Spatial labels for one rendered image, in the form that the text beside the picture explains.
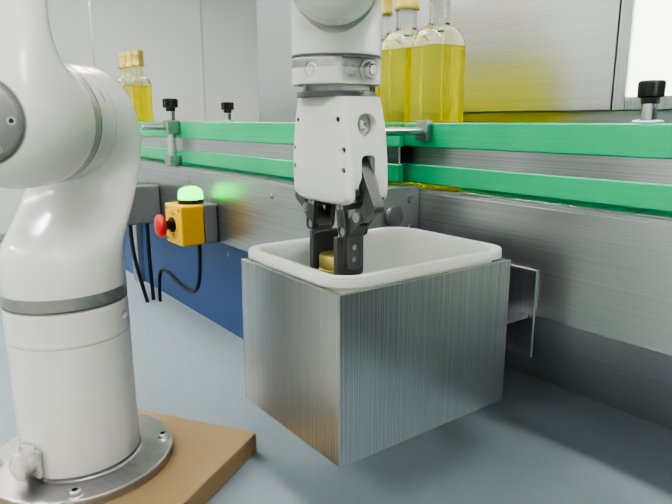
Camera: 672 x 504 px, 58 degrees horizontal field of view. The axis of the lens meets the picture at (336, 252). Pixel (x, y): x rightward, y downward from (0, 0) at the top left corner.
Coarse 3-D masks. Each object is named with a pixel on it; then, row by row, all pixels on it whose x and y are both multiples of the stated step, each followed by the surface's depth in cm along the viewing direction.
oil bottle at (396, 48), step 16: (400, 32) 83; (416, 32) 84; (384, 48) 85; (400, 48) 83; (384, 64) 86; (400, 64) 83; (384, 80) 86; (400, 80) 84; (384, 96) 87; (400, 96) 84; (384, 112) 87; (400, 112) 84
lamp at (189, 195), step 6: (186, 186) 106; (192, 186) 106; (180, 192) 105; (186, 192) 105; (192, 192) 105; (198, 192) 106; (180, 198) 105; (186, 198) 105; (192, 198) 105; (198, 198) 106; (186, 204) 105; (192, 204) 105
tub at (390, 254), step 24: (288, 240) 65; (384, 240) 73; (408, 240) 72; (432, 240) 69; (456, 240) 66; (264, 264) 60; (288, 264) 55; (384, 264) 73; (408, 264) 73; (432, 264) 55; (456, 264) 57; (480, 264) 60; (336, 288) 51; (360, 288) 51
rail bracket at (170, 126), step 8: (168, 104) 118; (176, 104) 119; (168, 112) 119; (168, 120) 118; (176, 120) 119; (144, 128) 116; (152, 128) 117; (160, 128) 118; (168, 128) 118; (176, 128) 119; (168, 136) 120; (168, 144) 120; (176, 144) 121; (176, 152) 121; (168, 160) 120; (176, 160) 120
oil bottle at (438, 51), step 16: (432, 32) 79; (448, 32) 79; (416, 48) 81; (432, 48) 79; (448, 48) 79; (464, 48) 81; (416, 64) 81; (432, 64) 79; (448, 64) 79; (464, 64) 81; (416, 80) 82; (432, 80) 80; (448, 80) 80; (416, 96) 82; (432, 96) 80; (448, 96) 80; (416, 112) 83; (432, 112) 80; (448, 112) 81
